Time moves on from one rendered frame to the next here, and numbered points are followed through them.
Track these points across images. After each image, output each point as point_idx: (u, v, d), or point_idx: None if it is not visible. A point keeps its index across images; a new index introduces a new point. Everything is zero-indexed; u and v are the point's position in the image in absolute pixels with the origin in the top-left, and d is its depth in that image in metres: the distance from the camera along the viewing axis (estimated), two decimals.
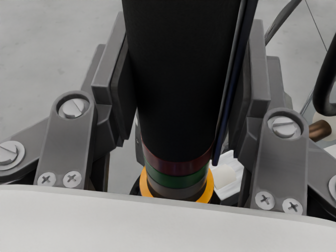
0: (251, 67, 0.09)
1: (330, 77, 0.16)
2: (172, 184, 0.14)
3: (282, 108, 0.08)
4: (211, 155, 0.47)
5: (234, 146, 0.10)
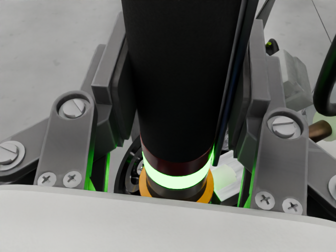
0: (251, 67, 0.09)
1: (331, 77, 0.16)
2: (172, 185, 0.14)
3: (282, 108, 0.08)
4: None
5: (234, 146, 0.10)
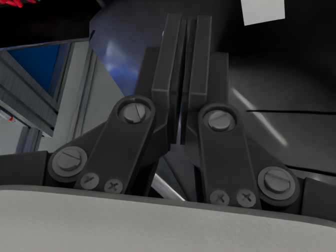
0: (193, 62, 0.09)
1: None
2: None
3: (213, 103, 0.09)
4: None
5: (184, 141, 0.11)
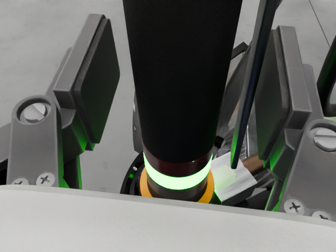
0: (288, 76, 0.09)
1: (331, 78, 0.16)
2: (173, 186, 0.14)
3: (328, 120, 0.08)
4: None
5: (265, 156, 0.10)
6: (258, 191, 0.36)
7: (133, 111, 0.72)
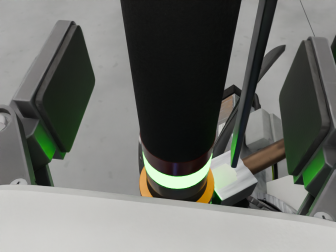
0: (326, 91, 0.08)
1: None
2: (172, 185, 0.14)
3: None
4: None
5: (297, 172, 0.10)
6: None
7: (139, 142, 0.84)
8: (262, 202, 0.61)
